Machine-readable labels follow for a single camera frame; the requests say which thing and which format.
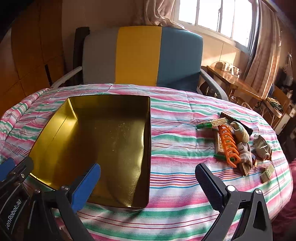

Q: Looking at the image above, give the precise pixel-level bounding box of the cream sock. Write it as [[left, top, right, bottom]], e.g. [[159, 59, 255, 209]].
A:
[[230, 122, 250, 143]]

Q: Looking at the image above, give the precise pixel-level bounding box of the orange snack packet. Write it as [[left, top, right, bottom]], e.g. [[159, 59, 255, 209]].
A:
[[253, 134, 273, 161]]

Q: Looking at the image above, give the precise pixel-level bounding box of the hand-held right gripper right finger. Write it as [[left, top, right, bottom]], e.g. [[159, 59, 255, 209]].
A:
[[195, 163, 273, 241]]

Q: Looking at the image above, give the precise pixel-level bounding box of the green cracker packet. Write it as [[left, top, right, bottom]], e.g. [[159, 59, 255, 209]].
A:
[[196, 118, 228, 130], [213, 132, 228, 161]]

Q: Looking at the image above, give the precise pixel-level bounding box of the window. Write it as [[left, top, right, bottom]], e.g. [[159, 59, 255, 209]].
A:
[[178, 0, 257, 48]]

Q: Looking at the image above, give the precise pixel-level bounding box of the grey-brown rolled sock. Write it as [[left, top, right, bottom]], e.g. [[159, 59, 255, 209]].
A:
[[238, 142, 251, 163]]

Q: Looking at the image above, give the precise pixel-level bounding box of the clear tray with glasses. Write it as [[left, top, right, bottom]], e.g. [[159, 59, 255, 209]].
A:
[[215, 61, 242, 76]]

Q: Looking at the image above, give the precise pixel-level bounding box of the beige patterned curtain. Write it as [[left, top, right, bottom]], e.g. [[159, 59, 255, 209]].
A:
[[245, 0, 284, 98]]

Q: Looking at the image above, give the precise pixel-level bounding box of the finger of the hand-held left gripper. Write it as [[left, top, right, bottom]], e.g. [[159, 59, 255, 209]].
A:
[[0, 156, 34, 186]]

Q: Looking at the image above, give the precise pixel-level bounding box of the small beige box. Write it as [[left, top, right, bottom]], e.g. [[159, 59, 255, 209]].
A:
[[259, 164, 275, 184]]

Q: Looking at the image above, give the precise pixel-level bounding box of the grey yellow blue armchair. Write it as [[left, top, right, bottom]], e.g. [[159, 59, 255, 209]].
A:
[[50, 26, 229, 101]]

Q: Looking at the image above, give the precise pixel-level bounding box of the gold tin container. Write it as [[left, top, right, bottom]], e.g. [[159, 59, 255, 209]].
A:
[[29, 95, 152, 209]]

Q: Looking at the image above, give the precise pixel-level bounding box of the wooden side table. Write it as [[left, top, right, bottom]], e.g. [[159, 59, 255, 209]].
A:
[[201, 65, 266, 105]]

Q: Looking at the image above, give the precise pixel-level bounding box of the wooden wardrobe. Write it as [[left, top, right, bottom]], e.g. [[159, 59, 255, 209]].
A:
[[0, 0, 77, 109]]

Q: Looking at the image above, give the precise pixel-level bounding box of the orange plastic rack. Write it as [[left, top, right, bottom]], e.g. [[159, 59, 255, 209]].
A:
[[217, 125, 241, 168]]

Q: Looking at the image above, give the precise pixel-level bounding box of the brown wafer packet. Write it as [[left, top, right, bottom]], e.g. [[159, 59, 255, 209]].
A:
[[220, 111, 253, 137]]

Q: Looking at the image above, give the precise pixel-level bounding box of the small table with metal legs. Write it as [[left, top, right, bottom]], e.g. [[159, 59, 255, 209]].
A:
[[264, 89, 293, 130]]

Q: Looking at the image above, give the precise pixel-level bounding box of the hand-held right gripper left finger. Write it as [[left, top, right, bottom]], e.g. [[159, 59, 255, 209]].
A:
[[28, 163, 101, 241]]

